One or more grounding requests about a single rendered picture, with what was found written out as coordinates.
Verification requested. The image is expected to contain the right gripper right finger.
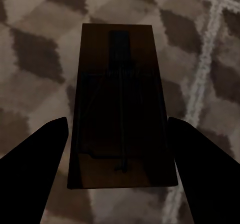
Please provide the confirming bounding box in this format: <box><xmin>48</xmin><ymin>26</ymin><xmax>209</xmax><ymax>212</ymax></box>
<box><xmin>167</xmin><ymin>117</ymin><xmax>240</xmax><ymax>224</ymax></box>

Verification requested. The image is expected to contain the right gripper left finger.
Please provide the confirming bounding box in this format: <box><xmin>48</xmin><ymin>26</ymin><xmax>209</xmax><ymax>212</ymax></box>
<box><xmin>0</xmin><ymin>117</ymin><xmax>69</xmax><ymax>224</ymax></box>

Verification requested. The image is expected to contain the mousetrap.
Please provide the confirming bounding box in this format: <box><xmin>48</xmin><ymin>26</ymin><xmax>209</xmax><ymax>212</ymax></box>
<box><xmin>67</xmin><ymin>23</ymin><xmax>179</xmax><ymax>190</ymax></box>

